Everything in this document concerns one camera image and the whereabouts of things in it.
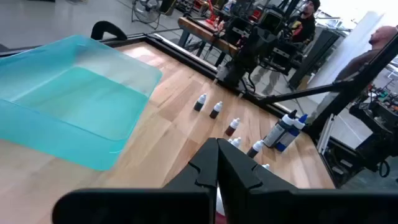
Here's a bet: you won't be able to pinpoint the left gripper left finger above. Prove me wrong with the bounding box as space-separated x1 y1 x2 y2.
52 138 218 224

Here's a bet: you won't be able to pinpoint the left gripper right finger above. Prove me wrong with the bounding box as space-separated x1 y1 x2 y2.
217 138 398 224

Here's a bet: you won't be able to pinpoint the large red colouring bottle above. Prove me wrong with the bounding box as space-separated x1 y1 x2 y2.
216 185 229 224

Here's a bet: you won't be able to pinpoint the large blue-capped colouring bottle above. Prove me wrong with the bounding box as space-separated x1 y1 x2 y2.
275 113 308 153

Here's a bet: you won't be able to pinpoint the large black-capped colouring bottle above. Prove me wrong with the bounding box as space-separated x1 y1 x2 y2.
262 109 299 149

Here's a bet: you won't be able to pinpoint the person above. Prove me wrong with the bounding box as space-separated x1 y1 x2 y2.
251 0 323 96
310 24 398 119

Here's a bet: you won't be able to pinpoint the black tall cabinet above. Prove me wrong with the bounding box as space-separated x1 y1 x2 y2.
287 27 342 91

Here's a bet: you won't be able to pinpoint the red workshop tool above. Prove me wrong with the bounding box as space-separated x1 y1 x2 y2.
203 0 220 26

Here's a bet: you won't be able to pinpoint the wooden workbench black legs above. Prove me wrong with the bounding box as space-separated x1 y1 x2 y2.
177 16 242 68

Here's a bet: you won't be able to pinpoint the white partition panel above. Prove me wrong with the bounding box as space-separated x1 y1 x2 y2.
306 11 389 106

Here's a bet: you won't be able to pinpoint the black floor fan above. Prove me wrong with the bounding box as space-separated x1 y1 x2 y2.
130 0 165 30

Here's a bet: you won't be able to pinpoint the black equipment rack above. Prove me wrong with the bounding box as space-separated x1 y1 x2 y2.
348 85 398 180

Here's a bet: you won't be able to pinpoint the teal translucent plastic bin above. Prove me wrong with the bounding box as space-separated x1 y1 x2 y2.
0 34 164 171

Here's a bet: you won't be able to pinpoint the black frame clamp handle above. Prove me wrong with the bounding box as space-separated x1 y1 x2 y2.
90 20 128 41

